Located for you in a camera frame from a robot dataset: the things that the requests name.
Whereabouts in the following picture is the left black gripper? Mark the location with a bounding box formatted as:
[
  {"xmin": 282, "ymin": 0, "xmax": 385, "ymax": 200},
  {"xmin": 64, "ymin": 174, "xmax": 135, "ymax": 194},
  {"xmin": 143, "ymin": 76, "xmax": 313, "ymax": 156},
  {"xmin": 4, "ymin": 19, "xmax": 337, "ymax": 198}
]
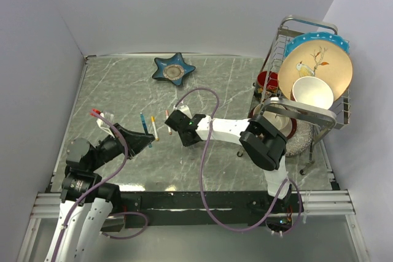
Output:
[{"xmin": 88, "ymin": 122, "xmax": 154, "ymax": 171}]

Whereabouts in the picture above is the blue pen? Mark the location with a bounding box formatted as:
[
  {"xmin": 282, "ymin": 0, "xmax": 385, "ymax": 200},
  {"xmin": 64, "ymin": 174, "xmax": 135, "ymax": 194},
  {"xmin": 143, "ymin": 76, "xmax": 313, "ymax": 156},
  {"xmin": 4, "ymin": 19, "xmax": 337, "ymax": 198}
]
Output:
[{"xmin": 140, "ymin": 112, "xmax": 152, "ymax": 148}]

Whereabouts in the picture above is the white marker orange tip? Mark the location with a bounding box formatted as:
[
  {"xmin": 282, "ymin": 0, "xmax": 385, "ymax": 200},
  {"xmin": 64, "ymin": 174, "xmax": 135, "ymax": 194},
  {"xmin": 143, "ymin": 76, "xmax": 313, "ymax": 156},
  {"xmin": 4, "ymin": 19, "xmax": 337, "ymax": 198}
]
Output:
[{"xmin": 165, "ymin": 110, "xmax": 173, "ymax": 136}]

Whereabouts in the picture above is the white marker yellow tip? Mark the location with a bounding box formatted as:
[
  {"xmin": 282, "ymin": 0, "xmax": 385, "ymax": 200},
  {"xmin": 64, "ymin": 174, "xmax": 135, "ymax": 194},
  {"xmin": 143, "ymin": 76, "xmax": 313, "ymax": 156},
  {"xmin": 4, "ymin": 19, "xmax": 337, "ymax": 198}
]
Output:
[{"xmin": 150, "ymin": 116, "xmax": 160, "ymax": 141}]

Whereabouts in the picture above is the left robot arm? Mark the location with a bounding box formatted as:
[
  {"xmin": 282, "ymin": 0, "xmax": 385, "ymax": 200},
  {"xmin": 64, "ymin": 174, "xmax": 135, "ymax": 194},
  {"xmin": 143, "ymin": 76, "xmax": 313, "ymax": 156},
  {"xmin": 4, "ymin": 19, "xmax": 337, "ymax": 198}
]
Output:
[{"xmin": 45, "ymin": 123, "xmax": 155, "ymax": 261}]

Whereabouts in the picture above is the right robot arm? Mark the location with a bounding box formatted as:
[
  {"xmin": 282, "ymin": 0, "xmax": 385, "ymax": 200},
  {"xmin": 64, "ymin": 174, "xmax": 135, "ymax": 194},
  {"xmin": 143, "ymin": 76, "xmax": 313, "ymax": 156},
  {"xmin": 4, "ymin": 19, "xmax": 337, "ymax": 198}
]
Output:
[{"xmin": 165, "ymin": 109, "xmax": 290, "ymax": 212}]

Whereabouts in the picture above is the blue star-shaped dish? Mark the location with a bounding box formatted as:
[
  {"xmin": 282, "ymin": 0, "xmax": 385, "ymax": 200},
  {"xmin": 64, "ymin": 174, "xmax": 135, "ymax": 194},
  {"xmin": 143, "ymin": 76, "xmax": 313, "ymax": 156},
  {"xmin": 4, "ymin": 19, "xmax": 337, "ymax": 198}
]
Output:
[{"xmin": 152, "ymin": 52, "xmax": 196, "ymax": 87}]

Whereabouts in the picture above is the red cup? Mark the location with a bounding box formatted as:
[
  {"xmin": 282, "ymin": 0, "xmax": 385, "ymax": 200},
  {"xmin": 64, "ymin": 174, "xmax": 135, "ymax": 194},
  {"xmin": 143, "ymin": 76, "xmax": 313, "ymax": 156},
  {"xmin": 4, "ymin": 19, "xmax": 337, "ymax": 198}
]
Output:
[{"xmin": 254, "ymin": 71, "xmax": 278, "ymax": 102}]

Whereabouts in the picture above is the red rimmed bowl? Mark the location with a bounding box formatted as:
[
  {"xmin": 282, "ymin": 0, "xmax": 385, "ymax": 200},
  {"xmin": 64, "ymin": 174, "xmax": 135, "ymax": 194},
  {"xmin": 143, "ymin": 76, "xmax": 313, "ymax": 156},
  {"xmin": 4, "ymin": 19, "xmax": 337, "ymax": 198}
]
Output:
[{"xmin": 248, "ymin": 104, "xmax": 297, "ymax": 140}]

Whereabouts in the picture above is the grey speckled plate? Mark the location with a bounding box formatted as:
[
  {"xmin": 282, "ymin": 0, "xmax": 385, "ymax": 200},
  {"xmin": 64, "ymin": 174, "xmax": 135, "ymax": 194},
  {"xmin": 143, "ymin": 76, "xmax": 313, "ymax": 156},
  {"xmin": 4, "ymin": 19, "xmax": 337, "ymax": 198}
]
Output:
[{"xmin": 286, "ymin": 118, "xmax": 313, "ymax": 157}]

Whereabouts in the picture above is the metal dish rack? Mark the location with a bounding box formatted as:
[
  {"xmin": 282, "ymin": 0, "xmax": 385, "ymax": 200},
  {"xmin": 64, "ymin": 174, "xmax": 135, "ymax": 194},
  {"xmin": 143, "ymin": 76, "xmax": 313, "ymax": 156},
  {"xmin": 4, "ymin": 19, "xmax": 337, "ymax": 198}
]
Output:
[{"xmin": 249, "ymin": 15, "xmax": 353, "ymax": 175}]

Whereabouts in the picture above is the white bowl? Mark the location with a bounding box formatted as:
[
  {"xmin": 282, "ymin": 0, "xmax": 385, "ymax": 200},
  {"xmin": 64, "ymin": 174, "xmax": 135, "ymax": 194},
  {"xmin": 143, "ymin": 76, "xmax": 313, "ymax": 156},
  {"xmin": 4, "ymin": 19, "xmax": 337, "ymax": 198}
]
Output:
[{"xmin": 290, "ymin": 76, "xmax": 334, "ymax": 110}]

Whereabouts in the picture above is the tan bird plate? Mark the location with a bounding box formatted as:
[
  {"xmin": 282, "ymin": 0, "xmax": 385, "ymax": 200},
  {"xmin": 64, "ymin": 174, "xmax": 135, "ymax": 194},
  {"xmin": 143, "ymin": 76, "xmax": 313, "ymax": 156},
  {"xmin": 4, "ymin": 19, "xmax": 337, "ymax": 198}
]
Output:
[{"xmin": 278, "ymin": 40, "xmax": 353, "ymax": 100}]

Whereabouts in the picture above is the blue dotted plate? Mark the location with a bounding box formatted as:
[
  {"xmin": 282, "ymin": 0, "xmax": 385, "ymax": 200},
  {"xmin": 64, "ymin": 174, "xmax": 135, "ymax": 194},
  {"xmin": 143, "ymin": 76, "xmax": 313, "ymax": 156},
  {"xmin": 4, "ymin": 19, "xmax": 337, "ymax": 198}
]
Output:
[{"xmin": 283, "ymin": 31, "xmax": 349, "ymax": 58}]

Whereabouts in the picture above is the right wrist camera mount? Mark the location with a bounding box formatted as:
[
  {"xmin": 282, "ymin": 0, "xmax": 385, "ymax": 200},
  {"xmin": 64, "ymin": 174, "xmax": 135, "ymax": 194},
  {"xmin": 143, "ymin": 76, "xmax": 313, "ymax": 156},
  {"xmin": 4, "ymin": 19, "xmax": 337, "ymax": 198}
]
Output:
[{"xmin": 173, "ymin": 104, "xmax": 193, "ymax": 118}]

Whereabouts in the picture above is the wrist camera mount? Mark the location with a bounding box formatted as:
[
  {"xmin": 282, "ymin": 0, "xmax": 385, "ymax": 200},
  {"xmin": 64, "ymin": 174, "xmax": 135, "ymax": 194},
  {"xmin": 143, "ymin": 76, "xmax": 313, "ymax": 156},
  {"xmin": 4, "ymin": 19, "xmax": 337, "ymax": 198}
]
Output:
[
  {"xmin": 173, "ymin": 104, "xmax": 193, "ymax": 118},
  {"xmin": 90, "ymin": 109, "xmax": 115, "ymax": 137}
]

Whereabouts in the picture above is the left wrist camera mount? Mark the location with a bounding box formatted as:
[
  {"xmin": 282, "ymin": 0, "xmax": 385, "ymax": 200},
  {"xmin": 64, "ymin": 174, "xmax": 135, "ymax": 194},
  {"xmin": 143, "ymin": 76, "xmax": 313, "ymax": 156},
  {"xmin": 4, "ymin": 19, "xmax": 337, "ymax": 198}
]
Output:
[{"xmin": 90, "ymin": 109, "xmax": 115, "ymax": 137}]

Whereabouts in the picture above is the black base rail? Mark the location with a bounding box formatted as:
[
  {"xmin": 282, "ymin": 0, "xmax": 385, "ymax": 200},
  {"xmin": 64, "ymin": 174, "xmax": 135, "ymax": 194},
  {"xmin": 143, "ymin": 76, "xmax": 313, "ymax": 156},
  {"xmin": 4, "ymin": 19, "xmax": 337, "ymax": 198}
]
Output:
[{"xmin": 98, "ymin": 190, "xmax": 305, "ymax": 229}]

